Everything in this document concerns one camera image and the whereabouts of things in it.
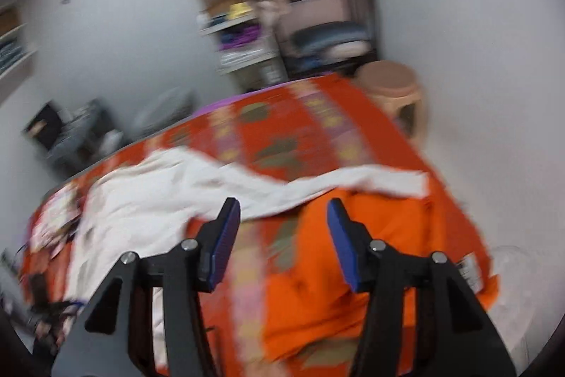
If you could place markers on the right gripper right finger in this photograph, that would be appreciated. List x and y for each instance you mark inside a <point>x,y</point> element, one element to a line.
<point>454,334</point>

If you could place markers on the grey round cushion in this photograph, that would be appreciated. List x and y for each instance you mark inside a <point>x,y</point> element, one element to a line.
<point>168,108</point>

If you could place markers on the cream white knit sweater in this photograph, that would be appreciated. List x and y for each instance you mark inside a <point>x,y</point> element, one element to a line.
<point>145,208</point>

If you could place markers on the floral pink clothes pile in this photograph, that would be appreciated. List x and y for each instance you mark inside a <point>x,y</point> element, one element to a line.
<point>58,219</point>

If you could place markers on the orange garment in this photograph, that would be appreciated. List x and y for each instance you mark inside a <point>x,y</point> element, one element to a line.
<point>318,256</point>

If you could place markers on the brown plastic stool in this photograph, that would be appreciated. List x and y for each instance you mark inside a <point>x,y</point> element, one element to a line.
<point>395,88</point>

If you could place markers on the purple towel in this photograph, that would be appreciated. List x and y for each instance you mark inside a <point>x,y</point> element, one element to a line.
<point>237,37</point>

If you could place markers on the grey blue pillow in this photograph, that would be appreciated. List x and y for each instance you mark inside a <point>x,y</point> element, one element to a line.
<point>315,39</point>

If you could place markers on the white wall shelf unit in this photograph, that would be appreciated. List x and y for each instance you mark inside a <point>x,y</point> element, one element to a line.
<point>17,50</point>

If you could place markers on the black metal shelf rack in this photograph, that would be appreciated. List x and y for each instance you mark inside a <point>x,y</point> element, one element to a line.
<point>322,1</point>

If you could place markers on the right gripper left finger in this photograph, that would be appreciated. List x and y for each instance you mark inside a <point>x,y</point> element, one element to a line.
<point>114,334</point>

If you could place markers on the white plastic shelf rack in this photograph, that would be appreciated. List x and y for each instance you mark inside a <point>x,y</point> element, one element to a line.
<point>246,50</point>

